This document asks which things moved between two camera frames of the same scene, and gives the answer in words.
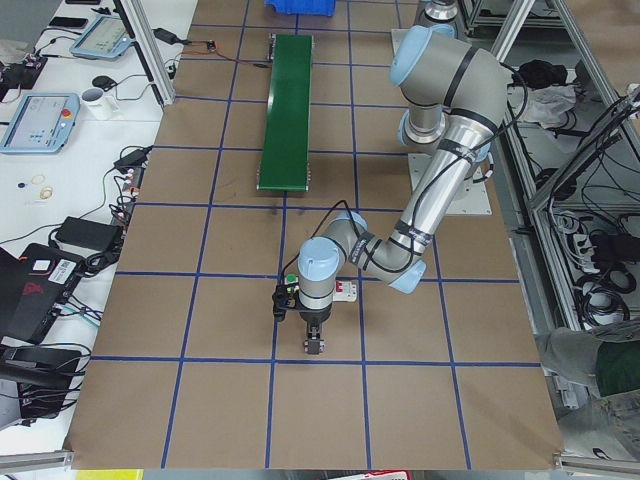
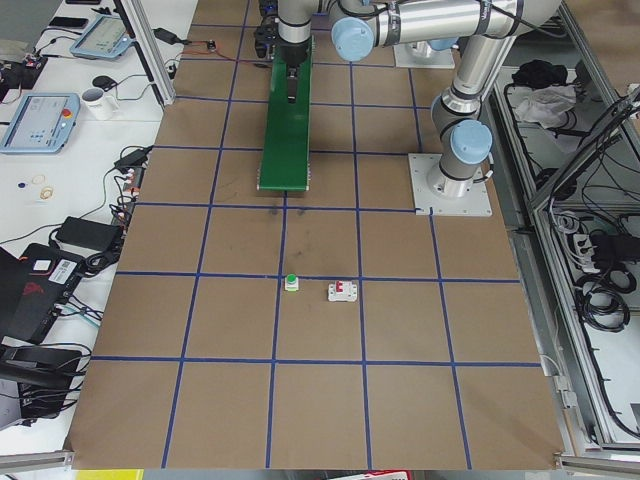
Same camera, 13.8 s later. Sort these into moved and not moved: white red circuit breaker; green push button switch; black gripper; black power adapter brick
Moved: black gripper
Not moved: black power adapter brick; green push button switch; white red circuit breaker
